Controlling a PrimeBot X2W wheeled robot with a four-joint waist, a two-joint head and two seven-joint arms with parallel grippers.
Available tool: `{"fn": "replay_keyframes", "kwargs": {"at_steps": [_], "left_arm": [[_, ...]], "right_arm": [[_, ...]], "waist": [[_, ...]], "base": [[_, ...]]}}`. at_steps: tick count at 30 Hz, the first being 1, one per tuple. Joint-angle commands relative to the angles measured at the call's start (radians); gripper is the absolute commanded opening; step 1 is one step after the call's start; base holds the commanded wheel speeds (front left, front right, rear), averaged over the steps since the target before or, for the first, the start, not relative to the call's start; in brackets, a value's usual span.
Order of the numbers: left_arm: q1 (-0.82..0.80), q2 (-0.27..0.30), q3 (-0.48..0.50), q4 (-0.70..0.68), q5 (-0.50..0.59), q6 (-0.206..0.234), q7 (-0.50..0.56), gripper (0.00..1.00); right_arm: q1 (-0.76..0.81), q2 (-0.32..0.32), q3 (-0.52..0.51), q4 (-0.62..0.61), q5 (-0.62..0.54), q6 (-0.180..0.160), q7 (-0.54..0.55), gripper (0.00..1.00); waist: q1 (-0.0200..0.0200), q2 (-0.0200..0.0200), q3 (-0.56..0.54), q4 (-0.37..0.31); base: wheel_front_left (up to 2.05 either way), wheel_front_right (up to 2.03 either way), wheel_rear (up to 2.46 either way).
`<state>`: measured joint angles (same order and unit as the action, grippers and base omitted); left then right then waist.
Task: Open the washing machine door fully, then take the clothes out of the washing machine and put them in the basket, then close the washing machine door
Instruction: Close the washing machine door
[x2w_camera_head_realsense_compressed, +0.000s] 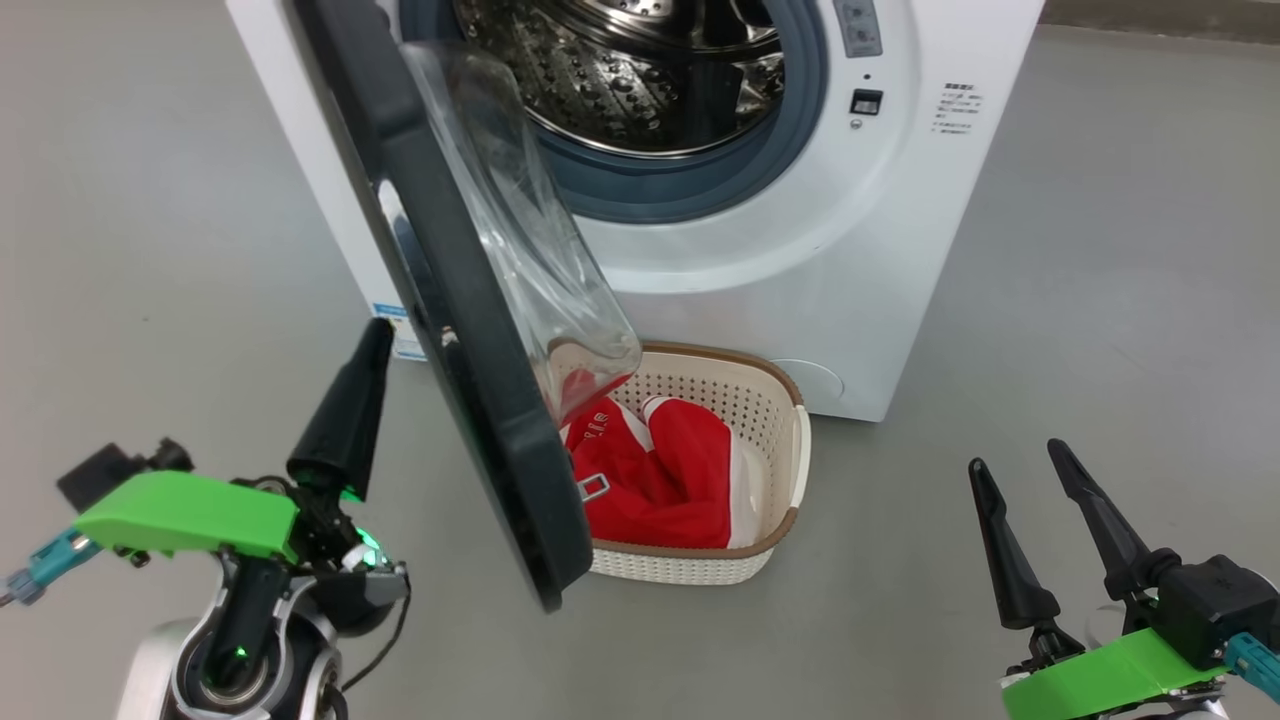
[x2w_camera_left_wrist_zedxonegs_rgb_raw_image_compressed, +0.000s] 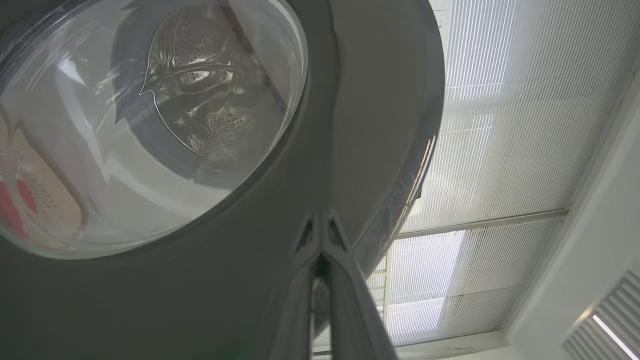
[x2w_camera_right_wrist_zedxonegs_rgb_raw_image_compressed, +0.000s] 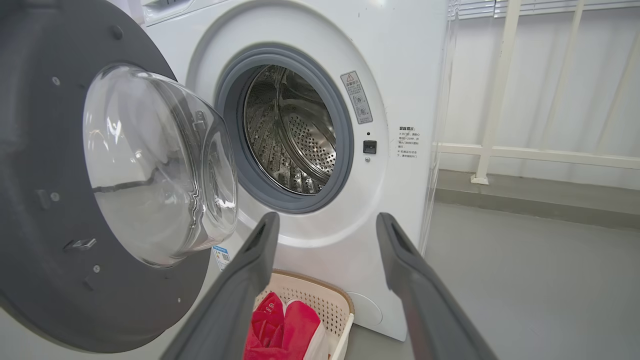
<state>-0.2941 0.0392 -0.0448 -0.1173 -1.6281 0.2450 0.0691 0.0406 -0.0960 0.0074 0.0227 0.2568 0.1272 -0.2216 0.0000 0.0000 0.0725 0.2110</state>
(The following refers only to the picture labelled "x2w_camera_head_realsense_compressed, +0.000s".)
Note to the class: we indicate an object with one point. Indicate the white washing machine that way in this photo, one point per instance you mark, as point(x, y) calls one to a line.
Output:
point(850, 250)

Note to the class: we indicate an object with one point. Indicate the cream laundry basket brown rim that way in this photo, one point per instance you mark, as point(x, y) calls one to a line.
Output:
point(760, 400)

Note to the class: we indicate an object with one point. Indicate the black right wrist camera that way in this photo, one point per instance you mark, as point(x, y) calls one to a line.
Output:
point(1215, 605)

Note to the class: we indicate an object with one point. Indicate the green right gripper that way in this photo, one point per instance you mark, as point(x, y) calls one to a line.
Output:
point(1100, 685)

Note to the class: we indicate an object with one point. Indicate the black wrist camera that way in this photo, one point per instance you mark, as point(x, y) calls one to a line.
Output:
point(95, 475)
point(1215, 605)

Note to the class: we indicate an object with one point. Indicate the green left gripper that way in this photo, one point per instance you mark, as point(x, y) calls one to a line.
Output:
point(190, 515)

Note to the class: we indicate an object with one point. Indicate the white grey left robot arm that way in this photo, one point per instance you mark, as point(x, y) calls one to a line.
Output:
point(160, 670)

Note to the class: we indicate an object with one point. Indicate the black washing machine door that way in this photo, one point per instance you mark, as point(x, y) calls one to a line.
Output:
point(450, 350)

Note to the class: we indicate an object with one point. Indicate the blue white energy label sticker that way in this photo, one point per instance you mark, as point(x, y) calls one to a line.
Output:
point(405, 335)

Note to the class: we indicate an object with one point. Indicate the red white garment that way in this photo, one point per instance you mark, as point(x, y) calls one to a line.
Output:
point(680, 470)

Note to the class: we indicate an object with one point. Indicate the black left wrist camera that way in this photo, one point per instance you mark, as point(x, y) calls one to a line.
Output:
point(95, 475)

